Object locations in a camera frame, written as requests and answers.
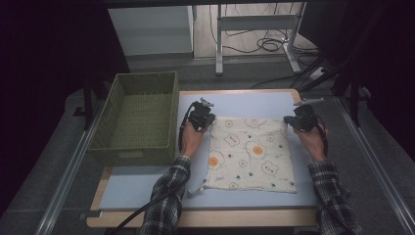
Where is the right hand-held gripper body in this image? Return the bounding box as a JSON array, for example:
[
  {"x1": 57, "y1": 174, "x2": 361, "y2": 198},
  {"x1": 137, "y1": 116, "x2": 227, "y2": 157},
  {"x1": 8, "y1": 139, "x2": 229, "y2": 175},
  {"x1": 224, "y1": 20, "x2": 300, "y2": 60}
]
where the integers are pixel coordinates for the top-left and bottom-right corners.
[{"x1": 291, "y1": 97, "x2": 325, "y2": 132}]

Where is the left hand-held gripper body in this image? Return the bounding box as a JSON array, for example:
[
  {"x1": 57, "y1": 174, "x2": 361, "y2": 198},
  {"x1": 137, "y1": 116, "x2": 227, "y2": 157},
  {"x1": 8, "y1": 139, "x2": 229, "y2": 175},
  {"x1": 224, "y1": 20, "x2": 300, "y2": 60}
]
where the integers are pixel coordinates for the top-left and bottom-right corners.
[{"x1": 187, "y1": 97, "x2": 215, "y2": 132}]

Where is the cream printed cloth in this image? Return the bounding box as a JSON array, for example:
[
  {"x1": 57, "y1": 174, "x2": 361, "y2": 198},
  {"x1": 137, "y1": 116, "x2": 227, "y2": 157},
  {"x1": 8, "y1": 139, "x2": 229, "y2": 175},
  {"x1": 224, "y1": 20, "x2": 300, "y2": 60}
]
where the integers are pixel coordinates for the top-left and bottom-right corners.
[{"x1": 187, "y1": 116, "x2": 299, "y2": 197}]

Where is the green woven basket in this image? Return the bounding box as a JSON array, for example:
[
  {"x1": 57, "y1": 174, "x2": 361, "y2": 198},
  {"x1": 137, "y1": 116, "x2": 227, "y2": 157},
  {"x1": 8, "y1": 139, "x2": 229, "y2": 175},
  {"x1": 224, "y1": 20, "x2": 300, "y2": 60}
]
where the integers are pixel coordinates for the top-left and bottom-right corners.
[{"x1": 87, "y1": 70, "x2": 181, "y2": 167}]

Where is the person's left hand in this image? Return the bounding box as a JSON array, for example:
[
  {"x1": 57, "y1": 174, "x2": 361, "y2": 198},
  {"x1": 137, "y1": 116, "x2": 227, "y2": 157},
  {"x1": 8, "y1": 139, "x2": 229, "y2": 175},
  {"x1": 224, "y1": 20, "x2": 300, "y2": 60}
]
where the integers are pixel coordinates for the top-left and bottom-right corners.
[{"x1": 179, "y1": 121, "x2": 208, "y2": 160}]

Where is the person's right hand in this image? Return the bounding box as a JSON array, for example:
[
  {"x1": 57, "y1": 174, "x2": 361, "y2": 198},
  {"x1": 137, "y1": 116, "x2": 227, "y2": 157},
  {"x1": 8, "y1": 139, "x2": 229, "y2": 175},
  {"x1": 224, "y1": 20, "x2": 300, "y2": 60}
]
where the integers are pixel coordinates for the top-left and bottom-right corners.
[{"x1": 293, "y1": 122, "x2": 329, "y2": 163}]

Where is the white power strip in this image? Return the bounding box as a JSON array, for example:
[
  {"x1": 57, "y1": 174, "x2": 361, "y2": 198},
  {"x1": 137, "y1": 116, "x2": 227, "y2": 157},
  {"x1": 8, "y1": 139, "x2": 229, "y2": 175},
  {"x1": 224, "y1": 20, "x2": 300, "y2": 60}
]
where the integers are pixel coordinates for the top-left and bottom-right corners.
[{"x1": 306, "y1": 66, "x2": 326, "y2": 81}]

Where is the black tripod stand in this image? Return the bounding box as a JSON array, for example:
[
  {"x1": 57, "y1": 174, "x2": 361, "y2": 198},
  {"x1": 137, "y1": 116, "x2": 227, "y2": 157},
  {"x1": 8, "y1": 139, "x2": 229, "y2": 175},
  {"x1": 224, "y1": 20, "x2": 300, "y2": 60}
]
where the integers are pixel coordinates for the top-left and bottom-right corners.
[{"x1": 298, "y1": 58, "x2": 371, "y2": 128}]

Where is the white cabinet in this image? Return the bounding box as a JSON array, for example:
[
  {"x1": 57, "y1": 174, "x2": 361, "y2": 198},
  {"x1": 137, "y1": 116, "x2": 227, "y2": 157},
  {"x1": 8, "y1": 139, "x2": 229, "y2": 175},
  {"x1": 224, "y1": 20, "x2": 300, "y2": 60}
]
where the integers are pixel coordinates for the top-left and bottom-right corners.
[{"x1": 108, "y1": 5, "x2": 196, "y2": 58}]

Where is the pale blue table mat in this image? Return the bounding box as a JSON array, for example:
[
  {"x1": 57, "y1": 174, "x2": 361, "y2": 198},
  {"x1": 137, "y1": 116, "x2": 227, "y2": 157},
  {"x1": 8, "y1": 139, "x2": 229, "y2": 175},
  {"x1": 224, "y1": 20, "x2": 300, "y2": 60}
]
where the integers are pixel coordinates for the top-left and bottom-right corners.
[{"x1": 98, "y1": 91, "x2": 332, "y2": 212}]

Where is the black stand leg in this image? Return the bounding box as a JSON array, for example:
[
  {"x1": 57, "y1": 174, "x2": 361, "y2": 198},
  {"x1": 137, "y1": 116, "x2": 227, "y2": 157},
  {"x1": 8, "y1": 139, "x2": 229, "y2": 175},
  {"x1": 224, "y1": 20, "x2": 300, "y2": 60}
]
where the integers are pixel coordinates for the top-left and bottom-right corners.
[{"x1": 82, "y1": 77, "x2": 96, "y2": 131}]

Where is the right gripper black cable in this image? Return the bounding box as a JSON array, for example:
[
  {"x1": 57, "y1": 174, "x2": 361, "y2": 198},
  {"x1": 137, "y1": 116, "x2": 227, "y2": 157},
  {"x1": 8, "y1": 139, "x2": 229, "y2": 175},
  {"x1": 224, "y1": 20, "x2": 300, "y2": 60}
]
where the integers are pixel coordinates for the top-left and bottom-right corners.
[{"x1": 313, "y1": 121, "x2": 330, "y2": 159}]

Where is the black floor cable bundle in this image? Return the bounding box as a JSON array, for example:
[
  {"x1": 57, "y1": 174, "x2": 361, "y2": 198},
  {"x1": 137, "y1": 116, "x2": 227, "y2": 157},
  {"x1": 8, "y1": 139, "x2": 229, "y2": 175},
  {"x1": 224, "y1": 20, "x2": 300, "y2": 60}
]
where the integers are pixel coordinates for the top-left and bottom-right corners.
[{"x1": 208, "y1": 3, "x2": 321, "y2": 56}]

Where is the metal floor rail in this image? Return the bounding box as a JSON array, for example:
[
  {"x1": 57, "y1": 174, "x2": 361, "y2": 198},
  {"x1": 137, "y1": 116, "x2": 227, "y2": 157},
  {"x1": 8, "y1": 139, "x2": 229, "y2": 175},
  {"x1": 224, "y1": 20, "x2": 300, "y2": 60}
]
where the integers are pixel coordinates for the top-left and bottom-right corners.
[
  {"x1": 33, "y1": 106, "x2": 103, "y2": 235},
  {"x1": 334, "y1": 95, "x2": 415, "y2": 235}
]

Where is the white desk frame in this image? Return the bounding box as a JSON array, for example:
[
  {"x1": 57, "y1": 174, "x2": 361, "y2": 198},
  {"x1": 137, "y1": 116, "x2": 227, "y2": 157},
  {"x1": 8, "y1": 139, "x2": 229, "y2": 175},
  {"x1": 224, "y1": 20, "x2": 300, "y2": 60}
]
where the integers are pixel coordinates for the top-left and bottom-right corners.
[{"x1": 214, "y1": 2, "x2": 306, "y2": 77}]

